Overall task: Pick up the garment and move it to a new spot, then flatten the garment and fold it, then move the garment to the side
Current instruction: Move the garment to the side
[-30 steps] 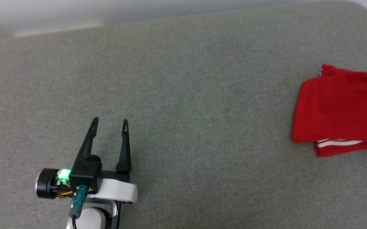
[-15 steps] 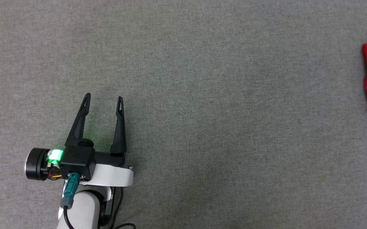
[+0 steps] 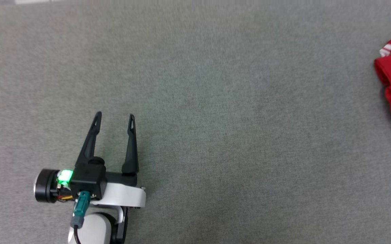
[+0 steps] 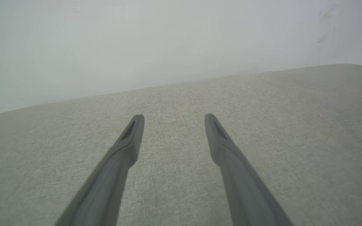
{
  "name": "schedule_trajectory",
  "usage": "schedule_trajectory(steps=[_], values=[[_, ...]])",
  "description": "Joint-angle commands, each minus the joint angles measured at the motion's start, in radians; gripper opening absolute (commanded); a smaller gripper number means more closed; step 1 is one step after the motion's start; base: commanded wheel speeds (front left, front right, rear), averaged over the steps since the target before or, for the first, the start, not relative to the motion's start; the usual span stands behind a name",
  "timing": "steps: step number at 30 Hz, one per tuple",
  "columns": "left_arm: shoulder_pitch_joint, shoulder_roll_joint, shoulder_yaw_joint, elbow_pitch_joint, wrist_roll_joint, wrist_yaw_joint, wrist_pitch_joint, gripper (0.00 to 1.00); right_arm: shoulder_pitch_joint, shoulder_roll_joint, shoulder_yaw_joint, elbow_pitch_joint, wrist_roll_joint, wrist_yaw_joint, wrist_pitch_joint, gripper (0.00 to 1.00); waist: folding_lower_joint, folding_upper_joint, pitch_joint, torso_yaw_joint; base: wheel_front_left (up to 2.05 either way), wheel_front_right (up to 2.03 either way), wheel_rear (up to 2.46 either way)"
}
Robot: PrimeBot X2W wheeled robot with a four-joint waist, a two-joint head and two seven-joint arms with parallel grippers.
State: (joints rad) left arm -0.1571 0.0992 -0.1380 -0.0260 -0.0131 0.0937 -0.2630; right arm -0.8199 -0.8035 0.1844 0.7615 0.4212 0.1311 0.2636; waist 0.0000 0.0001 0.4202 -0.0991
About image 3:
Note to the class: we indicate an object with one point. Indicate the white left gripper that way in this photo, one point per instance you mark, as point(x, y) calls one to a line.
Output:
point(124, 196)

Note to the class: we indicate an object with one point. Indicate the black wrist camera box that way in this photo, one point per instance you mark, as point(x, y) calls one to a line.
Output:
point(88, 178)

